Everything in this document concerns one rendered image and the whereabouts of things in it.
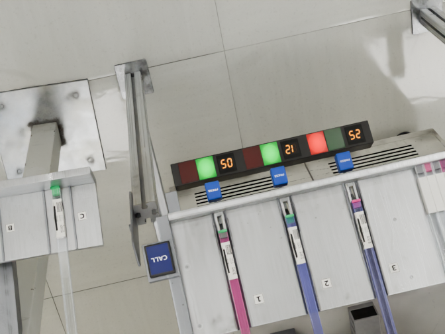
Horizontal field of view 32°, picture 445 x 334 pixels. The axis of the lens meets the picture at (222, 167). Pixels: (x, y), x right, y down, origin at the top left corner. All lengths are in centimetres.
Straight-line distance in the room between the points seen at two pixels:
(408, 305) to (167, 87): 79
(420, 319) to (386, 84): 68
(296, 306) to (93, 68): 90
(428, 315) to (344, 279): 41
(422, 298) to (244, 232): 48
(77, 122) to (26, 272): 64
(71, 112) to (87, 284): 53
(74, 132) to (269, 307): 89
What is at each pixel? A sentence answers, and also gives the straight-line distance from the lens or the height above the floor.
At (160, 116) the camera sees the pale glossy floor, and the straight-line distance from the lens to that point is 196.
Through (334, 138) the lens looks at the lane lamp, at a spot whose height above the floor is 66.
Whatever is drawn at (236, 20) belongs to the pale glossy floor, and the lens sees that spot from 189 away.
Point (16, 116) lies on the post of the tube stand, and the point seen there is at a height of 1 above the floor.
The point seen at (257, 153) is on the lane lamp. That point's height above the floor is 65.
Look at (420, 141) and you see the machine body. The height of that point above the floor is 12.
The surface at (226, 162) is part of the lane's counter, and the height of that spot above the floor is 66.
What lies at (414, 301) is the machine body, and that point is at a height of 62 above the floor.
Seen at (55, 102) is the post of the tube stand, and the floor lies 1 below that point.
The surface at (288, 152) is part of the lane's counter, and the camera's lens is 129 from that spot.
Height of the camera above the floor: 179
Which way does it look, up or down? 61 degrees down
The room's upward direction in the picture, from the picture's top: 164 degrees clockwise
